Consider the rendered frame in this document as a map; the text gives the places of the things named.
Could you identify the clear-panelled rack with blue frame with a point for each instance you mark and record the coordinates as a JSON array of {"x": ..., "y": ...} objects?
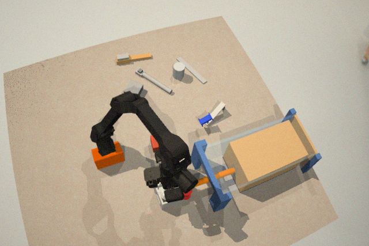
[{"x": 261, "y": 155}]

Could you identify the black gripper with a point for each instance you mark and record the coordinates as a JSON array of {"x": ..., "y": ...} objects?
[{"x": 175, "y": 193}]

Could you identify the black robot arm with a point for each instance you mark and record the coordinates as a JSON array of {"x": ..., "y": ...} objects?
[{"x": 172, "y": 148}]

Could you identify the light grey flat bar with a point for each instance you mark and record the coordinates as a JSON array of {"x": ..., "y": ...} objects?
[{"x": 192, "y": 70}]

